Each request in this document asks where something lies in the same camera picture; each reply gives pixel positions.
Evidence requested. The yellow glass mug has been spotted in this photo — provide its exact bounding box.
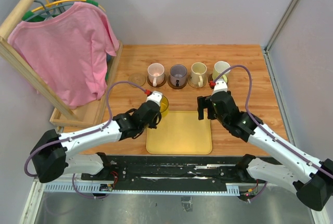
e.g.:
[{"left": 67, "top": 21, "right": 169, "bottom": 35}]
[{"left": 160, "top": 96, "right": 169, "bottom": 118}]

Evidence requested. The brown ceramic coaster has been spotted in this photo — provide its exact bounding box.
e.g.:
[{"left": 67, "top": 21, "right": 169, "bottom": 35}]
[
  {"left": 167, "top": 76, "right": 187, "bottom": 90},
  {"left": 208, "top": 74, "right": 228, "bottom": 89},
  {"left": 147, "top": 75, "right": 167, "bottom": 88}
]

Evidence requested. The woven rattan coaster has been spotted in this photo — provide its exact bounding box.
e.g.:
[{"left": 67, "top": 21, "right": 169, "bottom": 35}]
[
  {"left": 128, "top": 73, "right": 146, "bottom": 87},
  {"left": 187, "top": 78, "right": 207, "bottom": 88}
]

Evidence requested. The cream ceramic mug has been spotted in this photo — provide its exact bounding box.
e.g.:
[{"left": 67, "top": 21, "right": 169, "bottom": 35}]
[{"left": 189, "top": 62, "right": 207, "bottom": 84}]

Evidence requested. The purple glass mug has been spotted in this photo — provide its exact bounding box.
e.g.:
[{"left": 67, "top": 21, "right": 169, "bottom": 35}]
[{"left": 170, "top": 64, "right": 187, "bottom": 86}]

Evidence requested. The pink ceramic mug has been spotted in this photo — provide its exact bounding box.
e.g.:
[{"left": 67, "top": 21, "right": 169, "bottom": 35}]
[{"left": 147, "top": 63, "right": 165, "bottom": 86}]

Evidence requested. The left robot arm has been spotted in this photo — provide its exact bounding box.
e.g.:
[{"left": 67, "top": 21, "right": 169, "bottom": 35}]
[{"left": 30, "top": 101, "right": 162, "bottom": 183}]

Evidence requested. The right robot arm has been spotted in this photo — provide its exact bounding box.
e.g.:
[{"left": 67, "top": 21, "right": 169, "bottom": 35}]
[{"left": 197, "top": 91, "right": 332, "bottom": 211}]

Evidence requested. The yellow plastic tray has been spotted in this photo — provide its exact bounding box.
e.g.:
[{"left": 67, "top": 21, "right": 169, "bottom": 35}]
[{"left": 146, "top": 111, "right": 212, "bottom": 155}]

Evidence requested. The wooden clothes rack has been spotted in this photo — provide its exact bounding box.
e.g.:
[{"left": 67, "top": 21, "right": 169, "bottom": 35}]
[{"left": 1, "top": 0, "right": 108, "bottom": 128}]

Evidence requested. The teal garment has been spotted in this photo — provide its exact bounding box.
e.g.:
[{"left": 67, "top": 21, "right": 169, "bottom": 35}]
[{"left": 106, "top": 53, "right": 116, "bottom": 64}]

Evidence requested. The pink t-shirt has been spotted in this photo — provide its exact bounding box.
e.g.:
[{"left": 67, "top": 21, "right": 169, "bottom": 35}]
[{"left": 7, "top": 2, "right": 120, "bottom": 109}]

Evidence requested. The grey-blue clothes hanger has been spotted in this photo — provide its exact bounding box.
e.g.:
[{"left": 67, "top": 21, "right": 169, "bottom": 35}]
[{"left": 21, "top": 0, "right": 73, "bottom": 21}]

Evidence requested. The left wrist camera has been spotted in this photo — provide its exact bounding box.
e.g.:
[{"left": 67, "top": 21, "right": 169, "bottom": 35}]
[{"left": 146, "top": 91, "right": 163, "bottom": 106}]

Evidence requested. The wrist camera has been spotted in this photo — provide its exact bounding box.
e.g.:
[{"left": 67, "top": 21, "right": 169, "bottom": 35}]
[
  {"left": 209, "top": 79, "right": 228, "bottom": 94},
  {"left": 146, "top": 91, "right": 163, "bottom": 106}
]

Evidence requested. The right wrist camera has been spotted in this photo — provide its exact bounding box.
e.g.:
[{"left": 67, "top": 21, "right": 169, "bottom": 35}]
[{"left": 209, "top": 79, "right": 228, "bottom": 94}]

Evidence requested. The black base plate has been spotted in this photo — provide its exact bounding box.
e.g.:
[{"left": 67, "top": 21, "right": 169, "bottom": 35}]
[{"left": 81, "top": 155, "right": 257, "bottom": 187}]

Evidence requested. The grey slotted cable duct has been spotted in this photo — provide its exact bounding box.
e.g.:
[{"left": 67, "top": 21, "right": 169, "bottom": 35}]
[{"left": 44, "top": 183, "right": 240, "bottom": 196}]

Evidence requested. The aluminium corner post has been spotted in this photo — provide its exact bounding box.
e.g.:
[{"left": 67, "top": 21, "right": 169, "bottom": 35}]
[{"left": 265, "top": 0, "right": 323, "bottom": 53}]

